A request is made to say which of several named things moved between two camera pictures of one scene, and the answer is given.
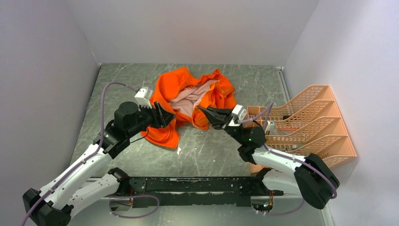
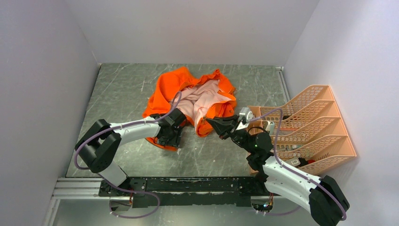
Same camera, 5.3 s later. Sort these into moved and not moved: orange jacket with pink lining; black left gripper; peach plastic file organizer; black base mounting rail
Moved: black left gripper
Not moved: black base mounting rail; orange jacket with pink lining; peach plastic file organizer
